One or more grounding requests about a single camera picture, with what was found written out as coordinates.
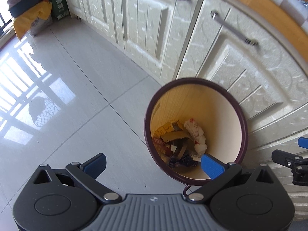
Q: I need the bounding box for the brown paper bag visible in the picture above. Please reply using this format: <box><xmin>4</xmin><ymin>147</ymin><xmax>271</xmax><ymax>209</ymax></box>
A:
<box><xmin>160</xmin><ymin>131</ymin><xmax>190</xmax><ymax>143</ymax></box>

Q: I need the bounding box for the round trash bin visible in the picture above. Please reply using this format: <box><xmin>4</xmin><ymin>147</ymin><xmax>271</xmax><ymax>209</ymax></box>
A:
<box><xmin>144</xmin><ymin>78</ymin><xmax>249</xmax><ymax>186</ymax></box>

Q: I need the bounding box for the yellow sack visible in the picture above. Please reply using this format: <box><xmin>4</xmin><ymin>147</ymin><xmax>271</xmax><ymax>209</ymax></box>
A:
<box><xmin>13</xmin><ymin>0</ymin><xmax>52</xmax><ymax>40</ymax></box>

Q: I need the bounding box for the cream cabinet front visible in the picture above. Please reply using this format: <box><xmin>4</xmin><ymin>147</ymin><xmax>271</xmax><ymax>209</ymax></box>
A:
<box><xmin>67</xmin><ymin>0</ymin><xmax>307</xmax><ymax>165</ymax></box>

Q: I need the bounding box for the white plastic bag red print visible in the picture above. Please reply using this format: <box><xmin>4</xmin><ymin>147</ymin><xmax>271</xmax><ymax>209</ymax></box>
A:
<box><xmin>184</xmin><ymin>118</ymin><xmax>208</xmax><ymax>162</ymax></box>

